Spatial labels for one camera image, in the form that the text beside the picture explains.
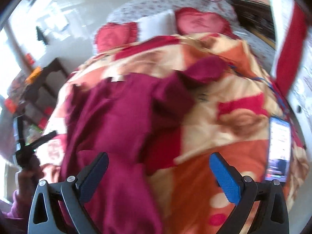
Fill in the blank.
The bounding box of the dark wooden side table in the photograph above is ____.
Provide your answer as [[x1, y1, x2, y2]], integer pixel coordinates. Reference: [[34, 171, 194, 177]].
[[15, 58, 69, 127]]

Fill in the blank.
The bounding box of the orange tray on table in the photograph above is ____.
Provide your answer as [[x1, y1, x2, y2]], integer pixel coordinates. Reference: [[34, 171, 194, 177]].
[[25, 66, 42, 85]]

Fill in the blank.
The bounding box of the left hand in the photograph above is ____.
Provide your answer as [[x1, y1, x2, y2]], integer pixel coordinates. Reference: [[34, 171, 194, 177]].
[[16, 155, 44, 205]]

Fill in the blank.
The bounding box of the white pillow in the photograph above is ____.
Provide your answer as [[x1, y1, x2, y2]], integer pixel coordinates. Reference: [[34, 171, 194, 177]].
[[136, 10, 177, 42]]

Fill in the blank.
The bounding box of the maroon fleece garment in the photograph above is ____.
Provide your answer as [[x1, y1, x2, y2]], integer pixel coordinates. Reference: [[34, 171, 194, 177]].
[[60, 56, 227, 233]]

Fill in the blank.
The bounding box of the red heart pillow left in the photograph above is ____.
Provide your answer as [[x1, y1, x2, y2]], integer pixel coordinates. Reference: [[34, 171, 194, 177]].
[[94, 22, 138, 53]]

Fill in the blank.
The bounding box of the red heart pillow right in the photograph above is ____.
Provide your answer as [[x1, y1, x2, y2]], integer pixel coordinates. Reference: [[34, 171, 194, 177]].
[[175, 7, 233, 35]]

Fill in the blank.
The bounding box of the left forearm purple sleeve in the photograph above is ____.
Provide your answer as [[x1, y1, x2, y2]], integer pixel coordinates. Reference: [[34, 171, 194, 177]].
[[1, 190, 32, 233]]

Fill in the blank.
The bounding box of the red and white cloth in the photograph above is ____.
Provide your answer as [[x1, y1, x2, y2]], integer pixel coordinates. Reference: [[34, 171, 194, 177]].
[[271, 0, 308, 97]]

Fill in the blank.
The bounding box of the dark carved wooden headboard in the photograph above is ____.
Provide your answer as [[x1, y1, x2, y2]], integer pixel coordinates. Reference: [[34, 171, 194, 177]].
[[229, 0, 276, 49]]

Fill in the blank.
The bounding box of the smartphone with lit screen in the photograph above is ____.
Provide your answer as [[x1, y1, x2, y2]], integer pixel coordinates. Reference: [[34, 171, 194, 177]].
[[264, 116, 292, 184]]

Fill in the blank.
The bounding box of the floral bed sheet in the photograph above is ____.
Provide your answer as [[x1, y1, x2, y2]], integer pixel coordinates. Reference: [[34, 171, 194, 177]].
[[106, 0, 275, 72]]

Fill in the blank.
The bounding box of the orange red patterned blanket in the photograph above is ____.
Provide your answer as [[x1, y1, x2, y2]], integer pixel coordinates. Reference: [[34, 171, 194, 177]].
[[37, 33, 287, 233]]

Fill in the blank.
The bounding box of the red heart pillow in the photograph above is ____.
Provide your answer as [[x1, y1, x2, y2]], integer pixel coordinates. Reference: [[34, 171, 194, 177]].
[[94, 22, 138, 53], [175, 7, 233, 35]]

